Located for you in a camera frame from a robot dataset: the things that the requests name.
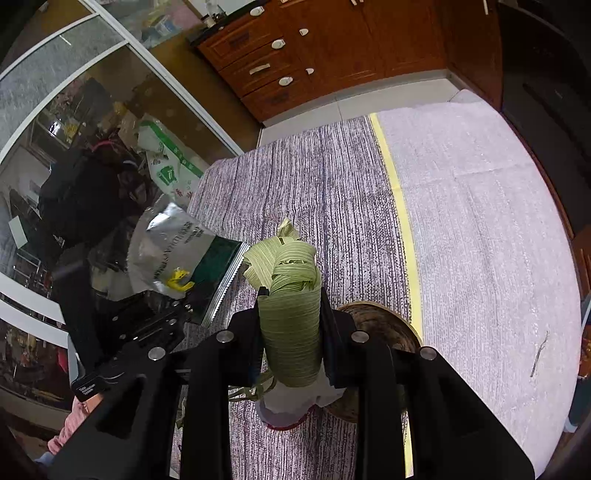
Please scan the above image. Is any wooden kitchen cabinet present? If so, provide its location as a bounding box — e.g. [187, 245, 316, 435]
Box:
[190, 1, 590, 293]

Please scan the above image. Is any green white rice sack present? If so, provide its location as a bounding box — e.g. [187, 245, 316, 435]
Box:
[136, 114, 209, 210]

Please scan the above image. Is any silver green foil bag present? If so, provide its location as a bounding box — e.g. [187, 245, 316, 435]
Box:
[126, 201, 250, 326]

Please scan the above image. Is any white chair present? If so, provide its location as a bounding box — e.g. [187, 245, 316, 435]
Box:
[0, 273, 68, 349]

